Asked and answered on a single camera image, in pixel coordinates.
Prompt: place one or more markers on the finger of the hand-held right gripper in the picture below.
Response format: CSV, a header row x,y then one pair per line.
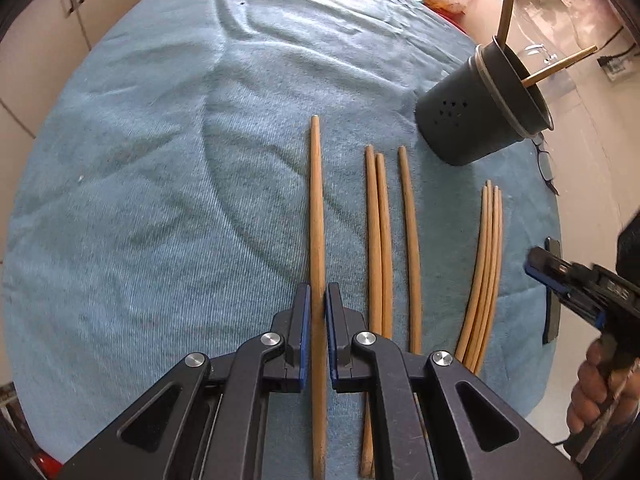
x,y
545,267
575,302

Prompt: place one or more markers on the glass mug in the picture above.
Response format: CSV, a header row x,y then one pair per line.
x,y
542,35

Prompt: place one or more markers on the black flat slab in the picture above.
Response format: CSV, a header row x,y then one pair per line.
x,y
552,300

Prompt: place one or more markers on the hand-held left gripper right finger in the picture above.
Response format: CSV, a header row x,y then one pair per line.
x,y
332,340

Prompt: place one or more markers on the person's right hand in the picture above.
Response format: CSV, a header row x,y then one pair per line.
x,y
587,390

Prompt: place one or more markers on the hanging clear plastic bags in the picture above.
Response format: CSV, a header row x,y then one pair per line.
x,y
585,5

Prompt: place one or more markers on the wooden chopstick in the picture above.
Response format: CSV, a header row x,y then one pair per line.
x,y
371,235
492,260
316,210
480,260
384,240
409,240
560,65
507,5
486,260
498,260

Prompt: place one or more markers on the red plastic object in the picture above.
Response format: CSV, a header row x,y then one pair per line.
x,y
46,464

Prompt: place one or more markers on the beige base cabinets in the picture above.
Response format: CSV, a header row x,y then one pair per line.
x,y
45,50

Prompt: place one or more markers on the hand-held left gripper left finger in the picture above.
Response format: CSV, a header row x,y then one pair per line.
x,y
304,340

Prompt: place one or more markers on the black utensil holder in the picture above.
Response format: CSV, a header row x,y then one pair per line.
x,y
465,120

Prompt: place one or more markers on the black eyeglasses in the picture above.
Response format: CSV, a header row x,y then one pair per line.
x,y
546,165

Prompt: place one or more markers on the red plastic basin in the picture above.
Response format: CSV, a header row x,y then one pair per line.
x,y
450,19

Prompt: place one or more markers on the blue towel cloth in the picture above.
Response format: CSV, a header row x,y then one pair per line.
x,y
175,185

